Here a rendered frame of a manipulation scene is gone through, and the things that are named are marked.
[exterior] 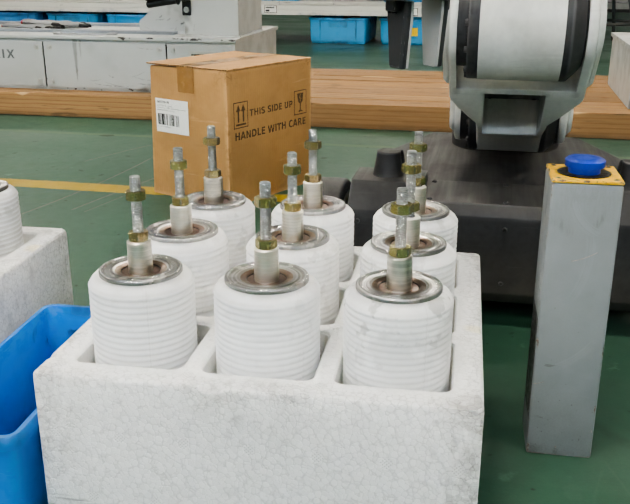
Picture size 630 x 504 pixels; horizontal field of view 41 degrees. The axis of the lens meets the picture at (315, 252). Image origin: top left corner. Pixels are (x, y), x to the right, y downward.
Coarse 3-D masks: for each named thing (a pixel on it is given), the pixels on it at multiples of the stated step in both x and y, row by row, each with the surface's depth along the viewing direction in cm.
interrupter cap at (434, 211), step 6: (390, 204) 98; (426, 204) 98; (432, 204) 98; (438, 204) 97; (384, 210) 95; (426, 210) 96; (432, 210) 96; (438, 210) 95; (444, 210) 95; (390, 216) 94; (420, 216) 93; (426, 216) 93; (432, 216) 93; (438, 216) 93; (444, 216) 93
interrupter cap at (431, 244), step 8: (384, 232) 87; (392, 232) 88; (424, 232) 87; (376, 240) 85; (384, 240) 85; (392, 240) 86; (424, 240) 86; (432, 240) 85; (440, 240) 85; (376, 248) 83; (384, 248) 82; (416, 248) 84; (424, 248) 83; (432, 248) 83; (440, 248) 83; (416, 256) 81; (424, 256) 81
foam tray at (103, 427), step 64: (64, 384) 74; (128, 384) 73; (192, 384) 72; (256, 384) 72; (320, 384) 72; (64, 448) 76; (128, 448) 75; (192, 448) 74; (256, 448) 73; (320, 448) 72; (384, 448) 70; (448, 448) 69
